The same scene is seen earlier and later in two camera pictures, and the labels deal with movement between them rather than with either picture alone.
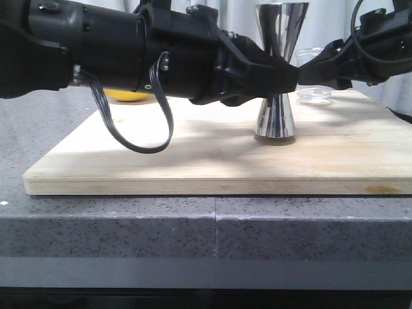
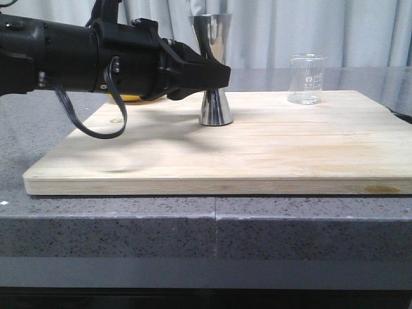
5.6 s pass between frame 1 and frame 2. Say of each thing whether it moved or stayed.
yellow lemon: stayed
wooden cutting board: stayed
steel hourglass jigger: moved
